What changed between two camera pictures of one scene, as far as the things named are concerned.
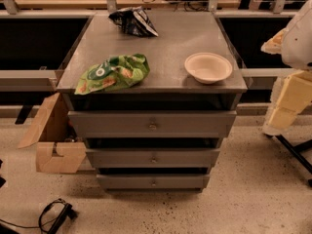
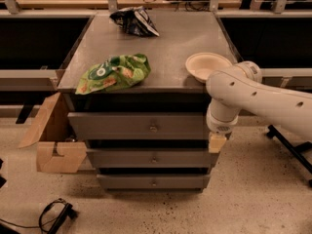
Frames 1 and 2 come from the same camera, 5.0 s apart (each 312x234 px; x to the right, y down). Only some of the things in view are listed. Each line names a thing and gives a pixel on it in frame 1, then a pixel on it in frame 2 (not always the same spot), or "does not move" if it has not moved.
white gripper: x=298 y=46 to x=221 y=126
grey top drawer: x=148 y=124 does not move
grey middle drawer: x=150 y=158 does not move
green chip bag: x=117 y=71 does not move
